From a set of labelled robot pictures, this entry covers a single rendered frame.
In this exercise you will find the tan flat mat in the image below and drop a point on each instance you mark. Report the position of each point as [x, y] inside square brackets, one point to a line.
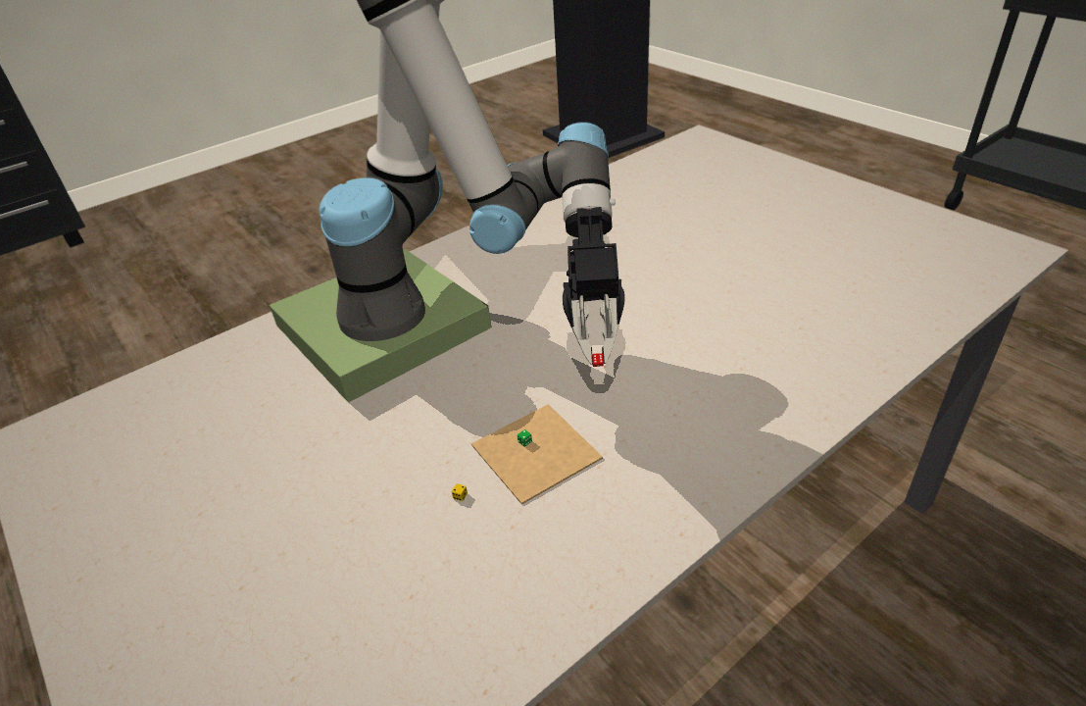
[556, 453]

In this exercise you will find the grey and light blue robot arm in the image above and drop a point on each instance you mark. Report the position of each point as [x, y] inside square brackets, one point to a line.
[422, 86]

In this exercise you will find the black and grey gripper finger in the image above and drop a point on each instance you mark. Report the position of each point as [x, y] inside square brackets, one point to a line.
[573, 307]
[615, 301]

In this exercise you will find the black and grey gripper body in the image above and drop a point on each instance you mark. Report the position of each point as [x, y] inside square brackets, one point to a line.
[595, 268]

